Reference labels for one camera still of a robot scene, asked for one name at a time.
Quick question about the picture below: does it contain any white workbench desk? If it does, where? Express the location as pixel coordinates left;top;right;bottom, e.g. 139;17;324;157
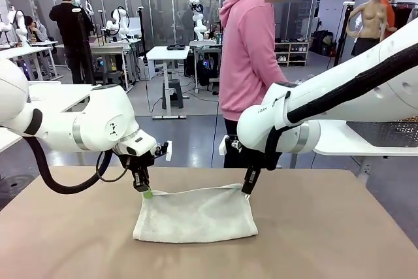
55;39;142;93

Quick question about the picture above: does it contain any white computer tower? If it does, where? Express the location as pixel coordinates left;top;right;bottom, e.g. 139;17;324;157
137;56;156;80

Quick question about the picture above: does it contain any white shoe rack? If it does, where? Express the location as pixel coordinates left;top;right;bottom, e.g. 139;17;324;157
274;41;310;67

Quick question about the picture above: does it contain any black computer case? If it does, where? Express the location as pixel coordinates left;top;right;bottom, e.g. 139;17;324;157
195;54;219;87

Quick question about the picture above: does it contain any mannequin with tan hat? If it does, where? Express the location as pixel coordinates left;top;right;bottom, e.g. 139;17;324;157
380;0;398;40

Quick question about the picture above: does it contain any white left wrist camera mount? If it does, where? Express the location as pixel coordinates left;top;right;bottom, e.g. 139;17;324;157
153;140;173;161

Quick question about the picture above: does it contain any grey round floor plate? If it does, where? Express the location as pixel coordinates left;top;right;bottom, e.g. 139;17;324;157
0;174;35;199

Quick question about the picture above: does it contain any man in black clothes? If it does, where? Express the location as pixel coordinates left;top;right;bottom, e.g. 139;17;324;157
48;0;95;86

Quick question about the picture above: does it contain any black stand with white head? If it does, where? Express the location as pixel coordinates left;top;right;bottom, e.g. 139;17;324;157
330;1;356;67

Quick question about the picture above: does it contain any person's right forearm pink sleeve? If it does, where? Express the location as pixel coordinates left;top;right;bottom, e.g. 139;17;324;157
261;63;290;92

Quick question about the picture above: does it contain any long white desk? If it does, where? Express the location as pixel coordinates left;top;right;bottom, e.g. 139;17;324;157
0;41;59;81

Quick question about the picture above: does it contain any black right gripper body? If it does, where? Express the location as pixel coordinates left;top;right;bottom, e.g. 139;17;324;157
244;155;267;175

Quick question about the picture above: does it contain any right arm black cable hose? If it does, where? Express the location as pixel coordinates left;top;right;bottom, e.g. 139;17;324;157
265;19;418;171

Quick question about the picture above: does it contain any clothes rack with garments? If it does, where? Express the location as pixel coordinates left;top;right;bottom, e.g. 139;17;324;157
391;1;418;27

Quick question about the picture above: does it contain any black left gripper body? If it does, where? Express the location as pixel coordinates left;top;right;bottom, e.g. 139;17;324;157
112;146;157;177

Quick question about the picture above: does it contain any black bag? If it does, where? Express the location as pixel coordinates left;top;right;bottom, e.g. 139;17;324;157
312;29;334;57

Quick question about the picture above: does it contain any small white desk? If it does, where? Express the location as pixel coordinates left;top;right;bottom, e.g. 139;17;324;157
146;46;191;120

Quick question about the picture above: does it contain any grey step stool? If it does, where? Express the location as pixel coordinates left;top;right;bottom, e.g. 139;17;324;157
161;78;185;110
103;71;127;88

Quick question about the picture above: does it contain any black tripod pole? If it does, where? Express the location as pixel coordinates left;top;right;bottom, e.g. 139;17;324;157
137;6;148;64

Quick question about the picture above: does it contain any person in pink hoodie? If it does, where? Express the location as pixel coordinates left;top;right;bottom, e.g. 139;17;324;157
218;0;303;169

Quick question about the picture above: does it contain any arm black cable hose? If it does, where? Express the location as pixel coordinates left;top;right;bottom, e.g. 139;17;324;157
24;135;108;195
265;19;418;171

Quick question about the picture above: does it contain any white towel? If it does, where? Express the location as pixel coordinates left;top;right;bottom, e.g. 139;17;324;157
132;183;259;244

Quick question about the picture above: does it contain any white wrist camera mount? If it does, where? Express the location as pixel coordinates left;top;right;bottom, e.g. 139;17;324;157
153;140;173;161
218;135;243;156

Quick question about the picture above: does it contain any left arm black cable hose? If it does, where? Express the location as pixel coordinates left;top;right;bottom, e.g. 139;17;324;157
24;135;108;195

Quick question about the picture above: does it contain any seated person grey hoodie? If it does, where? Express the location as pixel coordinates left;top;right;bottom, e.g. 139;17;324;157
24;16;50;43

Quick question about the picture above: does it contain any tan mannequin with dark trousers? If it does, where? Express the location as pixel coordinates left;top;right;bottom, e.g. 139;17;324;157
346;0;390;59

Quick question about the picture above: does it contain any black tripod with white head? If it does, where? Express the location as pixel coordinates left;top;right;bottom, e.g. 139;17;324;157
72;6;97;86

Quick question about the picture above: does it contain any dark grey mesh basket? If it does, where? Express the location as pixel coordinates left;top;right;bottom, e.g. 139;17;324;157
346;120;418;148

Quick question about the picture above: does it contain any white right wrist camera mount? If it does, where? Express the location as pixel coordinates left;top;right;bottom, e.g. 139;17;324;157
218;135;243;156

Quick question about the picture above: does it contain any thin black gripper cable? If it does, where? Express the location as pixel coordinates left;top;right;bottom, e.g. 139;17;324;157
95;151;130;184

